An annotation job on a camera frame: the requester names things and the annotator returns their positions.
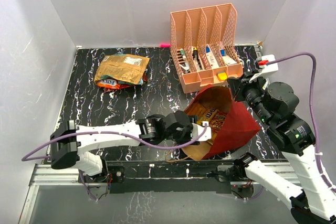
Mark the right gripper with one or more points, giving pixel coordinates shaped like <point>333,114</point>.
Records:
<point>235,84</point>

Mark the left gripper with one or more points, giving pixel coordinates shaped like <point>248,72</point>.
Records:
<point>187,139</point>

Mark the red cookie snack packet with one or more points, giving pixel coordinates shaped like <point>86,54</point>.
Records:
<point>217,121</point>

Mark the red brown paper bag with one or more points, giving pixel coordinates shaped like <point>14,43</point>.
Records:
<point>238,129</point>

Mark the gold snack bag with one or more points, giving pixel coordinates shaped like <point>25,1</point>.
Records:
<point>124,67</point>

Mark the Fox's fruits candy bag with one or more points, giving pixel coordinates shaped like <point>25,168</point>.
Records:
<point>110,84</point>

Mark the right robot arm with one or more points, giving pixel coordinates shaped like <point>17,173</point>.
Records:
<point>313,201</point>

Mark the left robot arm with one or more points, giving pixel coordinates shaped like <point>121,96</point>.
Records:
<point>72,145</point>

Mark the yellow M&M's bag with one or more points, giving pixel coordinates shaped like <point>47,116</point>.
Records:
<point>207,116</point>

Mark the yellow grey small box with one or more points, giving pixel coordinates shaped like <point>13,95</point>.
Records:
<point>222,76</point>

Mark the yellow flat snack pouch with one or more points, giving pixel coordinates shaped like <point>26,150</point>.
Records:
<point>196,109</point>

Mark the white blue box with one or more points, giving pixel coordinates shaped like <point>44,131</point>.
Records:
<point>211,57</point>

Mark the peach plastic file organizer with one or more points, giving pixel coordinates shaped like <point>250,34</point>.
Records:
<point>202,46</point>

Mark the black yellow marker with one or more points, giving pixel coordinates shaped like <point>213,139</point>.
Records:
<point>195,58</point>

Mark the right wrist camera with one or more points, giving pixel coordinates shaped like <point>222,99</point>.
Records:
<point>267,68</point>

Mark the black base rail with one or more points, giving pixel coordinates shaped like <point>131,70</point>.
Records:
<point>182,176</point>

